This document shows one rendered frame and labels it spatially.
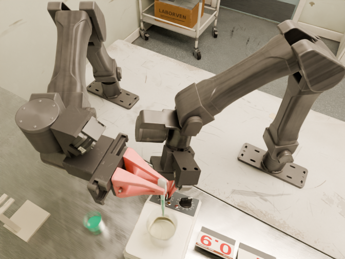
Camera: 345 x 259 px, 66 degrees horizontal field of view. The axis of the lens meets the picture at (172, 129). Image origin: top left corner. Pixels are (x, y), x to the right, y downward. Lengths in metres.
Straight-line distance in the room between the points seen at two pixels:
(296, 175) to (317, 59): 0.44
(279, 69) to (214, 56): 2.25
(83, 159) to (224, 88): 0.27
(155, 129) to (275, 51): 0.27
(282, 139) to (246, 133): 0.23
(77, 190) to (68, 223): 0.09
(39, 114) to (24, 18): 1.60
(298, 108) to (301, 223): 0.33
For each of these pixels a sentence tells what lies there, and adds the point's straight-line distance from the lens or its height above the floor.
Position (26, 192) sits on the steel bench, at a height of 0.90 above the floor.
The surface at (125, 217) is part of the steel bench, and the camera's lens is 0.74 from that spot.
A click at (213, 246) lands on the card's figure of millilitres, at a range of 0.69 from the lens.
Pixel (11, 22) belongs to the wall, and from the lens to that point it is 1.93.
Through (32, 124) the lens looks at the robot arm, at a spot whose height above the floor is 1.32.
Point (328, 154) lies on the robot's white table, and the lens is 0.97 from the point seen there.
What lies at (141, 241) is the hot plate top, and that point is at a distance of 0.63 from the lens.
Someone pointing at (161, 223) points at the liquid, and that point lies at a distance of 0.60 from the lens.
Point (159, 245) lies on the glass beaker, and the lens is 0.59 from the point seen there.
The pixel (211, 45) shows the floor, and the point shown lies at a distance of 2.89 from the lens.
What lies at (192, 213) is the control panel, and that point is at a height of 0.96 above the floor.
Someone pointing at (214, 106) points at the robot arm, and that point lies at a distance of 0.51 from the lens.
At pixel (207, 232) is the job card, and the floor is 0.90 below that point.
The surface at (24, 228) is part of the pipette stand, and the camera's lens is 0.80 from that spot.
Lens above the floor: 1.59
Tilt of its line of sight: 52 degrees down
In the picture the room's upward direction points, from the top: 2 degrees clockwise
